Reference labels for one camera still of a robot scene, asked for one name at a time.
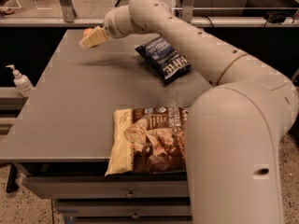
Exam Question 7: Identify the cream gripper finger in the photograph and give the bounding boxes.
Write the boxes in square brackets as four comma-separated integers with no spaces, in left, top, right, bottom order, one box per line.
[79,26,107,49]

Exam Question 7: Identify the orange fruit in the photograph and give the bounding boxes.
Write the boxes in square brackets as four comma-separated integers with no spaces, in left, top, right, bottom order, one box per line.
[83,28,93,36]

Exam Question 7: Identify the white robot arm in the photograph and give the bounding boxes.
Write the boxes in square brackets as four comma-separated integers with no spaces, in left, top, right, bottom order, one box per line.
[80,0,298,224]

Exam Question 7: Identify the blue chip bag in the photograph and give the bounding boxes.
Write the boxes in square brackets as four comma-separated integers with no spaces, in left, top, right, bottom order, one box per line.
[135,36,191,83]

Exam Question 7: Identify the white pump dispenser bottle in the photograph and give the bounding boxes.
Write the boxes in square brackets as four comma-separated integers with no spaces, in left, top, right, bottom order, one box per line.
[7,64,34,97]

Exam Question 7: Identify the brown sea salt chip bag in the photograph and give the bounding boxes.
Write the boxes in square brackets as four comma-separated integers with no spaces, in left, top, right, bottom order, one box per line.
[106,107,190,175]

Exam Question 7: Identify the grey top drawer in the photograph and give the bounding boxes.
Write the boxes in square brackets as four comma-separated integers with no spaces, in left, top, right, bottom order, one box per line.
[21,176,189,200]

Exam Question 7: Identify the grey drawer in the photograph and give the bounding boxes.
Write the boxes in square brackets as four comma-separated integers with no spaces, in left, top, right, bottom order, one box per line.
[21,176,189,200]
[55,198,192,217]

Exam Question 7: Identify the black table leg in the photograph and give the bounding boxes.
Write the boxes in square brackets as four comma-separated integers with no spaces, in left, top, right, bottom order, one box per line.
[6,165,19,193]

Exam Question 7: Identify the grey lower drawer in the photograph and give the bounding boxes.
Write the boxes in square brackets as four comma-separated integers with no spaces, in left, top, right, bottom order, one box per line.
[55,198,192,217]

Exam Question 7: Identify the left metal post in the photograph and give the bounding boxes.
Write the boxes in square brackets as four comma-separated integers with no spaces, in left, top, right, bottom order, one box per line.
[59,0,77,23]

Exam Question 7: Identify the metal post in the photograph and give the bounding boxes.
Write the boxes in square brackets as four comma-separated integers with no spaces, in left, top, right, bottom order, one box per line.
[182,0,194,22]
[59,0,77,23]

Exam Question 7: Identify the right metal post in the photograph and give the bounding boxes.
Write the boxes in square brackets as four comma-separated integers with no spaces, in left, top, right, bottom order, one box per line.
[182,0,194,22]

